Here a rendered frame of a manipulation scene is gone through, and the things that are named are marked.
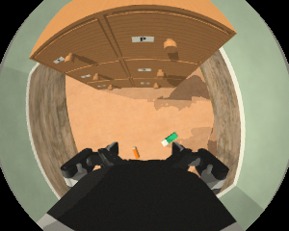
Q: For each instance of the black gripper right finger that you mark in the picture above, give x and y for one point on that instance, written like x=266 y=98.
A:
x=211 y=170

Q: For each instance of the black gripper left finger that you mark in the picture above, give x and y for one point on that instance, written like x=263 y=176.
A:
x=86 y=160

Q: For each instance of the green and white eraser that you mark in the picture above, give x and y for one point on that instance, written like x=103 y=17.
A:
x=169 y=139

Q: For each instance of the brown wooden chest of drawers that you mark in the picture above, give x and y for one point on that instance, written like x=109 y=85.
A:
x=78 y=11

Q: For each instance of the brown wooden drawer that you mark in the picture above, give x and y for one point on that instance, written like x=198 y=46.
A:
x=150 y=32
x=155 y=82
x=116 y=83
x=100 y=71
x=88 y=43
x=159 y=68

